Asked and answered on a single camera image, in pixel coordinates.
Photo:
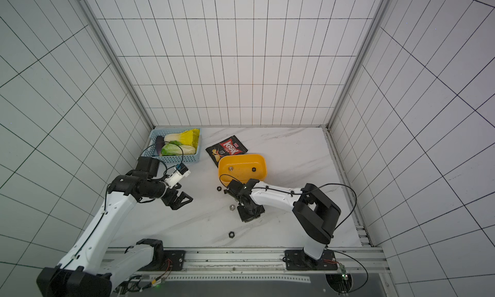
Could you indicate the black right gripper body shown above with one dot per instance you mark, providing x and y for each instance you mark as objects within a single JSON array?
[{"x": 249, "y": 211}]

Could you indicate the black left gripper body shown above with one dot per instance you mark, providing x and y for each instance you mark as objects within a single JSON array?
[{"x": 160, "y": 190}]

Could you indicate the yellow plastic storage box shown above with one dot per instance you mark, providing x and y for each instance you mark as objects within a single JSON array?
[{"x": 242, "y": 168}]

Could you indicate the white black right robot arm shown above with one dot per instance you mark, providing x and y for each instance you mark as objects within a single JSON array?
[{"x": 315, "y": 211}]

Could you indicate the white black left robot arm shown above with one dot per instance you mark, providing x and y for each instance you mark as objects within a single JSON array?
[{"x": 80, "y": 272}]

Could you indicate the blue plastic basket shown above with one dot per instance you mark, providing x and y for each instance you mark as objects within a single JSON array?
[{"x": 150, "y": 150}]

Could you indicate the purple toy eggplant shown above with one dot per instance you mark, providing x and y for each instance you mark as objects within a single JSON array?
[{"x": 159, "y": 144}]

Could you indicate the green toy cabbage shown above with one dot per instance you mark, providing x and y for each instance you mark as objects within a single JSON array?
[{"x": 175, "y": 148}]

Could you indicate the yellow toy cabbage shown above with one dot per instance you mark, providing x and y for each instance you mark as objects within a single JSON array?
[{"x": 189, "y": 137}]

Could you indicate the black red snack bag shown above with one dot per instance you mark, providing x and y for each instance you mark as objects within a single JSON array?
[{"x": 228, "y": 147}]

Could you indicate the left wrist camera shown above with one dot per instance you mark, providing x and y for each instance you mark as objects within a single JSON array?
[{"x": 181, "y": 172}]

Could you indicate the aluminium mounting rail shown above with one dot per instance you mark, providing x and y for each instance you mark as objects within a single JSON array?
[{"x": 350, "y": 269}]

